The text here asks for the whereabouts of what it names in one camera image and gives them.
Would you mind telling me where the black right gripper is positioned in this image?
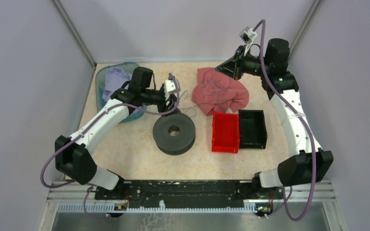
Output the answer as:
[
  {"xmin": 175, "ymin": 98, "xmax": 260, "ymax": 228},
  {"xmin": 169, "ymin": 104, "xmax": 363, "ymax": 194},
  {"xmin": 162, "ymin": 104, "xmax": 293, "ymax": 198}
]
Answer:
[{"xmin": 215, "ymin": 45, "xmax": 270, "ymax": 81}]

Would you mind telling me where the thin blue wire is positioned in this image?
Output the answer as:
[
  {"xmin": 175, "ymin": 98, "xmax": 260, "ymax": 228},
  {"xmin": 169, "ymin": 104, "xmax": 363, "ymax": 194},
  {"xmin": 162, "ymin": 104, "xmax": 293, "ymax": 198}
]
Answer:
[{"xmin": 173, "ymin": 67, "xmax": 234, "ymax": 118}]

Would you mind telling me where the black cable spool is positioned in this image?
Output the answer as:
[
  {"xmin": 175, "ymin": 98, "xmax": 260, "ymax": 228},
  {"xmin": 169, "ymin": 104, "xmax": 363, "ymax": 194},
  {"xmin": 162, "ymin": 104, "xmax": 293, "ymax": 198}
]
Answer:
[{"xmin": 152, "ymin": 113, "xmax": 196, "ymax": 155}]

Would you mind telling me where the red plastic bin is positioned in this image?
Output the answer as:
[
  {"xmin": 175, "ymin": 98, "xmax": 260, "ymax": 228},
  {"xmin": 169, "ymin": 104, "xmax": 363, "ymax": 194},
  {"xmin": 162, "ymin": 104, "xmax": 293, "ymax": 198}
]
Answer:
[{"xmin": 211, "ymin": 113, "xmax": 240, "ymax": 154}]

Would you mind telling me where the black plastic bin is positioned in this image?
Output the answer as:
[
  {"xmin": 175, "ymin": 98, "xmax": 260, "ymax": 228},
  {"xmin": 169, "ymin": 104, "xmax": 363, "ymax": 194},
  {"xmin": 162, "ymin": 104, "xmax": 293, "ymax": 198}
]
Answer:
[{"xmin": 238, "ymin": 110, "xmax": 267, "ymax": 149}]

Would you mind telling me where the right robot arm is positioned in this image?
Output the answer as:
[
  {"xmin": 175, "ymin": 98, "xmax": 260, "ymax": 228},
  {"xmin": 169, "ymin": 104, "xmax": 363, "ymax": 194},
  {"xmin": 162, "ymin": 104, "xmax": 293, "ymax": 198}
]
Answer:
[{"xmin": 215, "ymin": 38, "xmax": 333, "ymax": 198}]

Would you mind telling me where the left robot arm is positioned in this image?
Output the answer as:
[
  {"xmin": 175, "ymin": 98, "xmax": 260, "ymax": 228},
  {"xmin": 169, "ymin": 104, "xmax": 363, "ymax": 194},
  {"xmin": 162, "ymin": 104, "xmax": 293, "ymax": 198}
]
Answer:
[{"xmin": 53, "ymin": 66, "xmax": 180, "ymax": 199}]

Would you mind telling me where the pink cloth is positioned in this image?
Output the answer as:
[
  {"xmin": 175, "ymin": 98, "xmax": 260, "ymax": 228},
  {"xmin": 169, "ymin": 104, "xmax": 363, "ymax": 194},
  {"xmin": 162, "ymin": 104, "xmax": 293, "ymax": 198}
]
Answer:
[{"xmin": 191, "ymin": 67, "xmax": 250, "ymax": 116}]

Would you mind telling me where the teal plastic tray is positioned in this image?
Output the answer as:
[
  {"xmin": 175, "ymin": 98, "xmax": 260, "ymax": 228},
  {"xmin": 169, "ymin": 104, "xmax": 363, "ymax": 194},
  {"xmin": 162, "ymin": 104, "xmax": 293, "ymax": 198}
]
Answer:
[{"xmin": 95, "ymin": 62, "xmax": 139, "ymax": 112}]

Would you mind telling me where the lavender cloth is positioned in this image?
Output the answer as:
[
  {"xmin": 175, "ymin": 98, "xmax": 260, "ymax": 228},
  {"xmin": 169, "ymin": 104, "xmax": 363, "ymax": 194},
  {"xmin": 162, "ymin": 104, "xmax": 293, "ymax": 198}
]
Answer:
[{"xmin": 101, "ymin": 66, "xmax": 133, "ymax": 105}]

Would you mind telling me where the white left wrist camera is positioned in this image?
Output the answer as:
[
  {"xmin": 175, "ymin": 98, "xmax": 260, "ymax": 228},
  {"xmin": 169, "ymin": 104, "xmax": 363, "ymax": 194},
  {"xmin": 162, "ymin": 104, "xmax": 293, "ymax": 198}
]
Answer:
[{"xmin": 164, "ymin": 79, "xmax": 177, "ymax": 96}]

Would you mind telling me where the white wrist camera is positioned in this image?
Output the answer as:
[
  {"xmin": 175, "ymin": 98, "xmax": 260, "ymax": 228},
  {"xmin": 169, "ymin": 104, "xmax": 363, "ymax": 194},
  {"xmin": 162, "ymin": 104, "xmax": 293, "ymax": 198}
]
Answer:
[
  {"xmin": 164, "ymin": 79, "xmax": 177, "ymax": 96},
  {"xmin": 239, "ymin": 26, "xmax": 258, "ymax": 45}
]

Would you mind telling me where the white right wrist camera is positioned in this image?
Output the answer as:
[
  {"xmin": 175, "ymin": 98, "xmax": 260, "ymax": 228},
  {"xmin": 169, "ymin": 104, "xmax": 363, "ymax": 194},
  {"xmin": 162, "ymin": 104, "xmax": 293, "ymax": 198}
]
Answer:
[{"xmin": 239, "ymin": 26, "xmax": 258, "ymax": 45}]

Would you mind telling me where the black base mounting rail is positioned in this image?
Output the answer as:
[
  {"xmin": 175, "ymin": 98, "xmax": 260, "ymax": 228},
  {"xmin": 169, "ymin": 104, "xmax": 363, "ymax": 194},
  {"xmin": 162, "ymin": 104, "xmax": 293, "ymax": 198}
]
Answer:
[{"xmin": 95, "ymin": 180, "xmax": 282, "ymax": 211}]

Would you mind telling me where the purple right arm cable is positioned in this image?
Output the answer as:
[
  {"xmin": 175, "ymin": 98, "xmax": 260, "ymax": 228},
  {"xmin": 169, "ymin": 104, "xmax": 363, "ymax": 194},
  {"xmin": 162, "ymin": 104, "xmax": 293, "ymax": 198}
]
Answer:
[{"xmin": 252, "ymin": 19, "xmax": 317, "ymax": 222}]

